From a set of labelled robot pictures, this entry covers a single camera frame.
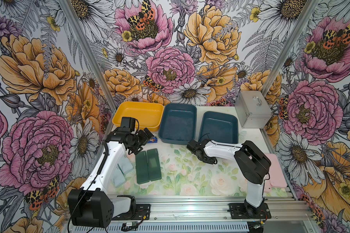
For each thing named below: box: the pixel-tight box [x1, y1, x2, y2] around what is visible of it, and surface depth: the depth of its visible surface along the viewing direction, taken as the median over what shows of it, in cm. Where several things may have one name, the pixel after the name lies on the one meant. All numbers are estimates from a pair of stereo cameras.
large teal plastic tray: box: [198, 110, 239, 144], surface depth 111 cm
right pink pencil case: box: [264, 152, 288, 188], surface depth 86 cm
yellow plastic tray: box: [111, 100, 165, 132], surface depth 117 cm
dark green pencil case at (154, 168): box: [146, 148, 162, 182], surface depth 91 cm
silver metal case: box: [234, 90, 273, 129], surface depth 107 cm
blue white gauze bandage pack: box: [147, 136, 158, 144], surface depth 102 cm
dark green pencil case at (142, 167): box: [135, 150, 150, 185], surface depth 90 cm
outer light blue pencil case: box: [110, 168, 126, 187], surface depth 85 cm
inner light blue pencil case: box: [117, 155, 134, 175], surface depth 89 cm
